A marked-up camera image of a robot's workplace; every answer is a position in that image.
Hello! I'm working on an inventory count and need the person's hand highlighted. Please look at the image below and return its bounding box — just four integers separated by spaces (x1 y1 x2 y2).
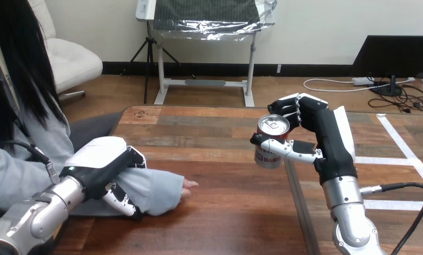
180 178 199 199

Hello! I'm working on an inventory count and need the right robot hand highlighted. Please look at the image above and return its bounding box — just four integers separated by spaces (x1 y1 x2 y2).
250 92 358 186

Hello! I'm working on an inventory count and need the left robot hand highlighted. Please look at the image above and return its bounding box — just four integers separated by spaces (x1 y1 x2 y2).
59 136 148 222

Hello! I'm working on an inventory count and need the red and white drink can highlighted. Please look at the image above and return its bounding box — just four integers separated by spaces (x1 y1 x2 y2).
254 114 291 169

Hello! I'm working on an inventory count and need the person's body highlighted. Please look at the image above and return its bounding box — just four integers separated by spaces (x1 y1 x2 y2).
0 0 124 215

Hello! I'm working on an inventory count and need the white power strip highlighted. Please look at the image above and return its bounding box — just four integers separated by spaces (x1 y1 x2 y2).
351 76 375 86

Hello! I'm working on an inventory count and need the white cushioned chair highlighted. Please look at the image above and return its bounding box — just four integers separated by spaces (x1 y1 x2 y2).
28 0 103 103

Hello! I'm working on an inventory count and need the dark screen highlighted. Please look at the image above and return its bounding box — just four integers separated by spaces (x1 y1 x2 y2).
350 35 423 97

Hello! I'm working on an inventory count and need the white desk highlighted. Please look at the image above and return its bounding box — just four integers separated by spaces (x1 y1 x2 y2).
136 0 257 108

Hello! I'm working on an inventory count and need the black tripod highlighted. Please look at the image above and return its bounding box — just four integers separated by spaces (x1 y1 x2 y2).
121 21 196 105

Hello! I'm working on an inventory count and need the foil sheet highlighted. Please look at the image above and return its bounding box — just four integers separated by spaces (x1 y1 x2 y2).
152 0 278 41

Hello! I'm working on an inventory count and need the black cable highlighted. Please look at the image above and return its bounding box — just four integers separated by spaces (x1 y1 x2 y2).
359 182 423 255
0 140 62 185

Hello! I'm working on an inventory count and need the tangle of cables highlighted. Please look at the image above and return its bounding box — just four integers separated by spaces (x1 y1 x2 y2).
303 74 423 114

